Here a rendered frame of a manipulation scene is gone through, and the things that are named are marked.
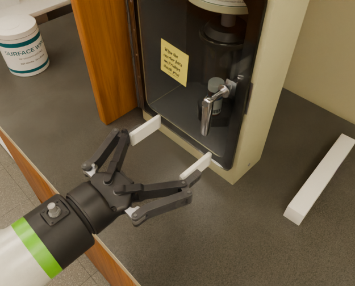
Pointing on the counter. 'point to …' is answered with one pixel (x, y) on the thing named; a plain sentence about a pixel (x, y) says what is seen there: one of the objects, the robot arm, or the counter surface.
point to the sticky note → (174, 62)
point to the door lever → (208, 103)
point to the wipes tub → (20, 44)
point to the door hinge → (132, 49)
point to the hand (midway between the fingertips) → (176, 143)
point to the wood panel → (107, 55)
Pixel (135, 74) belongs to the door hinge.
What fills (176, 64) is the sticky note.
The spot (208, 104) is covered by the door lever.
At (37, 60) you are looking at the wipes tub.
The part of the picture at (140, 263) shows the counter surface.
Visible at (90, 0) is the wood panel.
